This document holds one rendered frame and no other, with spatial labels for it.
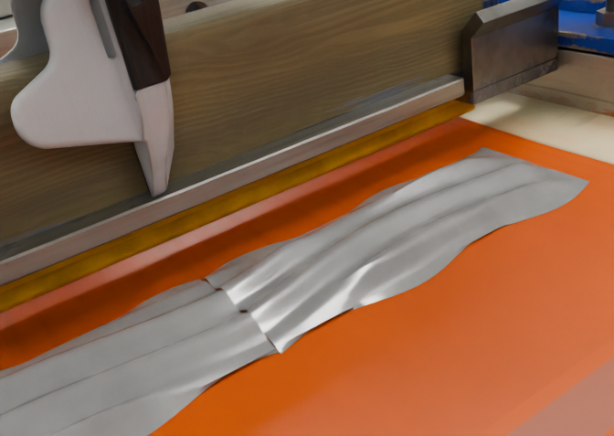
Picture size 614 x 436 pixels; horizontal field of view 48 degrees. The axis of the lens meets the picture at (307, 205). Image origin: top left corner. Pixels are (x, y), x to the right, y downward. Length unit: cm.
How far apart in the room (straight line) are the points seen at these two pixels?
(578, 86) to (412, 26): 12
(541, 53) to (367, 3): 12
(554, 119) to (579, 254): 15
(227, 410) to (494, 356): 9
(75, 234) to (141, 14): 9
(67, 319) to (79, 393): 6
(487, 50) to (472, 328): 19
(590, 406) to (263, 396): 11
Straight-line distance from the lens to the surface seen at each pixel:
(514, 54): 42
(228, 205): 35
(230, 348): 26
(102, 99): 28
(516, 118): 44
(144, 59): 27
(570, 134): 41
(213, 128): 32
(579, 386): 24
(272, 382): 25
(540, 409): 23
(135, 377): 26
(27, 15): 33
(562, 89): 45
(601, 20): 45
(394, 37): 37
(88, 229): 30
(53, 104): 28
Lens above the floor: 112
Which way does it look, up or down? 27 degrees down
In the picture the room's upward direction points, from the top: 10 degrees counter-clockwise
